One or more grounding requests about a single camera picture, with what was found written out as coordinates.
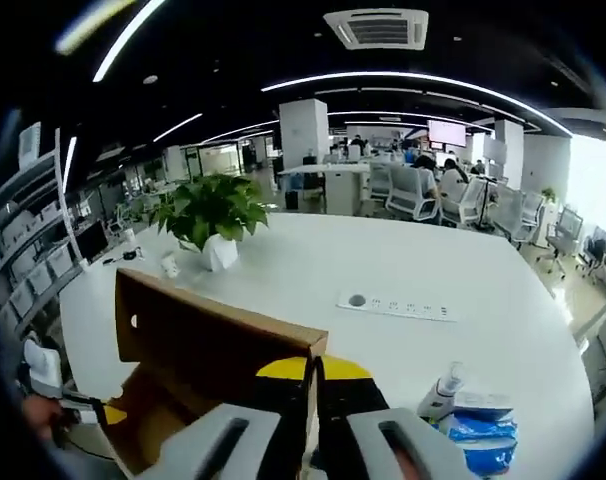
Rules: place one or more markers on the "large wall display screen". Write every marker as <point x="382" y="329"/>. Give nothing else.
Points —
<point x="447" y="132"/>

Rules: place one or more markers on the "white office desk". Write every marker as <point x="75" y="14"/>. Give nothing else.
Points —
<point x="333" y="187"/>

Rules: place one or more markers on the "printed white paper cup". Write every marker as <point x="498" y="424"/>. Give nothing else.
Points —
<point x="170" y="265"/>

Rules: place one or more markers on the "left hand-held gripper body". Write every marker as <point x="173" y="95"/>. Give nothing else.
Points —
<point x="43" y="362"/>

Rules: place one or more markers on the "ceiling air conditioner vent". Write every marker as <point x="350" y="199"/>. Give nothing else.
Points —
<point x="383" y="30"/>

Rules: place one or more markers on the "small black device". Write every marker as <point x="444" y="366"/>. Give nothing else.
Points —
<point x="129" y="255"/>

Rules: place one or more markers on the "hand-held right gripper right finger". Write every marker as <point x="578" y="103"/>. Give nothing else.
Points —
<point x="348" y="395"/>

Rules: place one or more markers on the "blue soft tissue pack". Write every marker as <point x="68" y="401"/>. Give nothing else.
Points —
<point x="483" y="430"/>

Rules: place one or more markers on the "black computer monitor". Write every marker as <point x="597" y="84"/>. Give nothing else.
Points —
<point x="92" y="241"/>

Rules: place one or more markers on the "plain white cup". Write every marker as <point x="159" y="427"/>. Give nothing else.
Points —
<point x="128" y="235"/>

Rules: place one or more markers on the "green plant in white pot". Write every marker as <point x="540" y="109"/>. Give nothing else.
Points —
<point x="208" y="210"/>

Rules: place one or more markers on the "curved ceiling light strip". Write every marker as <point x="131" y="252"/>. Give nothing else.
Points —
<point x="383" y="74"/>

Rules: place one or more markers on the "straight ceiling light strip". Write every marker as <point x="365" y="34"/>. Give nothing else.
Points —
<point x="114" y="50"/>

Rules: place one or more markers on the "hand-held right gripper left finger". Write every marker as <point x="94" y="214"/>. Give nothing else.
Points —
<point x="283" y="400"/>

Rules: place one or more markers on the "metal spatula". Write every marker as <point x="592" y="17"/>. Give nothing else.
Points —
<point x="440" y="392"/>

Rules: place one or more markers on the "row of white office chairs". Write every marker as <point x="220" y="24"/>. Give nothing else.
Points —
<point x="408" y="195"/>

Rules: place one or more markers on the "person's left hand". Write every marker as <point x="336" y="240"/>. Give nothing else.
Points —
<point x="40" y="417"/>

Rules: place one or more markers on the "white table socket panel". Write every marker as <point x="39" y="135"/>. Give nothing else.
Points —
<point x="398" y="306"/>

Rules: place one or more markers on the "brown cardboard shoe box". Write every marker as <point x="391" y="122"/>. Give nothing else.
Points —
<point x="208" y="330"/>

